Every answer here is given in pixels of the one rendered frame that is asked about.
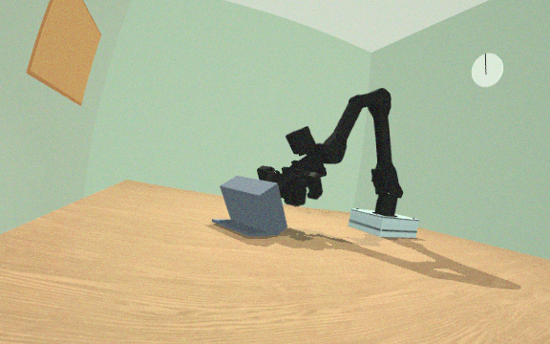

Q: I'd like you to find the grey sloped panel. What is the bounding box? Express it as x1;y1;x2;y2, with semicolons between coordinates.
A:
212;176;288;236

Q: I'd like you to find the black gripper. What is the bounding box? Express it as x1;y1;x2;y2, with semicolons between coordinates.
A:
257;160;323;200

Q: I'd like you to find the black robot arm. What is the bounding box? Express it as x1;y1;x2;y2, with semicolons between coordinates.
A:
286;88;404;217

